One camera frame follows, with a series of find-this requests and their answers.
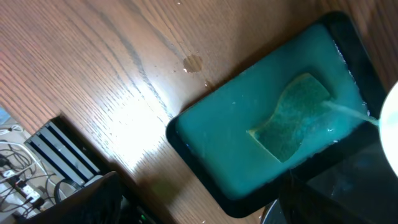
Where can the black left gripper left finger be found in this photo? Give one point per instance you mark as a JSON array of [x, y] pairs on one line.
[[99, 202]]

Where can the white power strip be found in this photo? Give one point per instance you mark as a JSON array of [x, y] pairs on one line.
[[31, 194]]

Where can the black rectangular water tray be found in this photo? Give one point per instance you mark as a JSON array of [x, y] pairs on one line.
[[343, 31]]

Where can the white pink plate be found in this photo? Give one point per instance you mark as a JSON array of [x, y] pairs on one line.
[[388, 128]]

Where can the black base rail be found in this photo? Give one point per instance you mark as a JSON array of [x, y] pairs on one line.
[[64, 150]]

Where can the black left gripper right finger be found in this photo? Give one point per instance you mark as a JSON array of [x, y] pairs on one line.
[[302, 204]]

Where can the round black serving tray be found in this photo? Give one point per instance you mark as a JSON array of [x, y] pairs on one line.
[[363, 184]]

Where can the green yellow sponge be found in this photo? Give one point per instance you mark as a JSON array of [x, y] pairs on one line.
[[298, 110]]

